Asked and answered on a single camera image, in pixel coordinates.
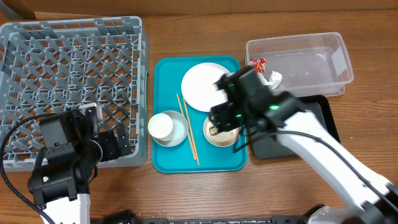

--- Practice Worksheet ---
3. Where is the brown food scrap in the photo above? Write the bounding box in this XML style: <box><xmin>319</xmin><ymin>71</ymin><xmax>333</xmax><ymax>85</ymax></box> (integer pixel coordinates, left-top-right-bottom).
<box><xmin>209</xmin><ymin>126</ymin><xmax>218</xmax><ymax>136</ymax></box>

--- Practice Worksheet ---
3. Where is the small white bowl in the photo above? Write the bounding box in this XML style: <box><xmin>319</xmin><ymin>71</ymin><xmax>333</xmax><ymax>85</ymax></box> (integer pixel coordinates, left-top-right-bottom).
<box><xmin>203</xmin><ymin>118</ymin><xmax>241</xmax><ymax>147</ymax></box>

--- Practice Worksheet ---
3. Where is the red snack wrapper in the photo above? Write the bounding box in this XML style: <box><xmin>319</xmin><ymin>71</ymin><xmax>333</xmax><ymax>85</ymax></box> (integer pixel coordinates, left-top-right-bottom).
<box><xmin>249</xmin><ymin>58</ymin><xmax>267</xmax><ymax>75</ymax></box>

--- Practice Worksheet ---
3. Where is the white tissue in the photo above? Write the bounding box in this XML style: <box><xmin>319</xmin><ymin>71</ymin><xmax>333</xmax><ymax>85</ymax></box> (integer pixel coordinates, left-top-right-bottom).
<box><xmin>257</xmin><ymin>71</ymin><xmax>283</xmax><ymax>89</ymax></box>

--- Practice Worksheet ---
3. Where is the white cup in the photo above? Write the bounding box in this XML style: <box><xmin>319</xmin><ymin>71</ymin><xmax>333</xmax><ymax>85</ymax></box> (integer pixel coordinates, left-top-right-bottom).
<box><xmin>148</xmin><ymin>113</ymin><xmax>174</xmax><ymax>141</ymax></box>

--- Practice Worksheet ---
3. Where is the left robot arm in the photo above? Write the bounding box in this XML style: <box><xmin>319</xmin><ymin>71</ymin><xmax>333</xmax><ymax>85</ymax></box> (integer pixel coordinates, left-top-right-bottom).
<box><xmin>28</xmin><ymin>108</ymin><xmax>131</xmax><ymax>223</ymax></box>

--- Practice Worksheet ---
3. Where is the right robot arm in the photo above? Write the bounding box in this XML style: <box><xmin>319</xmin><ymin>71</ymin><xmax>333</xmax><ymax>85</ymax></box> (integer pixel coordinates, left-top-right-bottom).
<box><xmin>209</xmin><ymin>66</ymin><xmax>397</xmax><ymax>224</ymax></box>

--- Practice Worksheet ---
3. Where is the right wooden chopstick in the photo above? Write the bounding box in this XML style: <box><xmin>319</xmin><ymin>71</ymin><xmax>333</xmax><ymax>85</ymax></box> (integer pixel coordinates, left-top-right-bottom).
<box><xmin>183</xmin><ymin>97</ymin><xmax>200</xmax><ymax>166</ymax></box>

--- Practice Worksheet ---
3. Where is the wooden chopstick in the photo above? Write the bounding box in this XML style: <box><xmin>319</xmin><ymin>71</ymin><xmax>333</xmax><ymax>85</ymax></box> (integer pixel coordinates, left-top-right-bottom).
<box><xmin>176</xmin><ymin>93</ymin><xmax>197</xmax><ymax>161</ymax></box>
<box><xmin>183</xmin><ymin>97</ymin><xmax>200</xmax><ymax>166</ymax></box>

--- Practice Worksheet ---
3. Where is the large white plate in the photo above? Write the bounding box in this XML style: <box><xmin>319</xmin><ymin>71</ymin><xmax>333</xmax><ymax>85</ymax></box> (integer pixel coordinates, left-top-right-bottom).
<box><xmin>181</xmin><ymin>62</ymin><xmax>229</xmax><ymax>112</ymax></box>

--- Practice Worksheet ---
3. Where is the grey bowl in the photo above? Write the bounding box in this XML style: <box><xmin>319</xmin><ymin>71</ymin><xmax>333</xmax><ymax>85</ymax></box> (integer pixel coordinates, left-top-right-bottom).
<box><xmin>153</xmin><ymin>110</ymin><xmax>187</xmax><ymax>147</ymax></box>

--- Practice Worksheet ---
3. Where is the black tray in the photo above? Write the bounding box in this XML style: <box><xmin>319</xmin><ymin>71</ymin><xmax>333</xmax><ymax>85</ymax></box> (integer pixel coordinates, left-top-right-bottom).
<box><xmin>251</xmin><ymin>95</ymin><xmax>340</xmax><ymax>159</ymax></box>

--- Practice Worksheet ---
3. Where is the left wooden chopstick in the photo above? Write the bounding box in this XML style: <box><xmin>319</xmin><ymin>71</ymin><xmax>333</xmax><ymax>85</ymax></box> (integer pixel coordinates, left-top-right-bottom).
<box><xmin>176</xmin><ymin>93</ymin><xmax>197</xmax><ymax>161</ymax></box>

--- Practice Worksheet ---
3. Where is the teal plastic tray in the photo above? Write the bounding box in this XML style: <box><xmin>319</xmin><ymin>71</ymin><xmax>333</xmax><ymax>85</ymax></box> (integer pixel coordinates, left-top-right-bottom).
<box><xmin>152</xmin><ymin>55</ymin><xmax>248</xmax><ymax>174</ymax></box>

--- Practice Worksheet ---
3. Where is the clear plastic bin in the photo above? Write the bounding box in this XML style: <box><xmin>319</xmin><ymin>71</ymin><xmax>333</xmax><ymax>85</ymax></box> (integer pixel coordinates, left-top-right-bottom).
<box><xmin>245</xmin><ymin>32</ymin><xmax>354</xmax><ymax>97</ymax></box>

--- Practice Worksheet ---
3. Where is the grey dish rack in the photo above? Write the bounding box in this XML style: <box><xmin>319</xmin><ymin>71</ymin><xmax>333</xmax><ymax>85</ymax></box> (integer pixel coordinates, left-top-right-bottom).
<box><xmin>1</xmin><ymin>16</ymin><xmax>150</xmax><ymax>168</ymax></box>

